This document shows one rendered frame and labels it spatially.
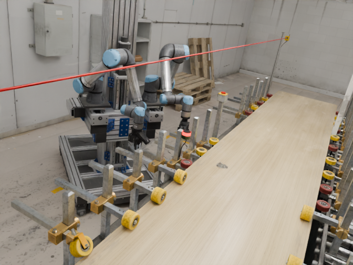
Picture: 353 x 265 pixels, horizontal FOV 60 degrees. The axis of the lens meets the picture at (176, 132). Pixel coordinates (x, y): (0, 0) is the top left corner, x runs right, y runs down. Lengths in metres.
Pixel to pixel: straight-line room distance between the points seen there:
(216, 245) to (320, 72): 8.57
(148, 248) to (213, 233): 0.34
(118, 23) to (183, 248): 1.92
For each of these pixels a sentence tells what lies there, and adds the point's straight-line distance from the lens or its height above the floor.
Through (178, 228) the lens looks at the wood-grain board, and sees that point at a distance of 1.56.
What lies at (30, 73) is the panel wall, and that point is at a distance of 4.41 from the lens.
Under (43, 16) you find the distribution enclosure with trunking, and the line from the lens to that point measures 4.15.
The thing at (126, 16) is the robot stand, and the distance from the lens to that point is 2.74.
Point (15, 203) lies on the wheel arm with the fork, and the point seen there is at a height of 0.96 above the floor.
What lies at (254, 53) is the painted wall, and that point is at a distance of 10.22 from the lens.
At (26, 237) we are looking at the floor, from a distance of 2.88.
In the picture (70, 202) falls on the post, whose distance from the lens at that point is 1.38.
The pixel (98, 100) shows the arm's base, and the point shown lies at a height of 1.07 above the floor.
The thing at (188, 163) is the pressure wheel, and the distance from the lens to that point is 2.11.
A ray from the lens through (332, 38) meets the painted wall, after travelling 9.69.
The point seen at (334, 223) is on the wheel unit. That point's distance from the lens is 1.89.
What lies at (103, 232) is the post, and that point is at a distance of 1.74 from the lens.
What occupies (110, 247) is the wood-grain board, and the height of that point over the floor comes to 0.90.
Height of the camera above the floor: 1.92
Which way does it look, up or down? 23 degrees down
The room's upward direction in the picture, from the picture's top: 9 degrees clockwise
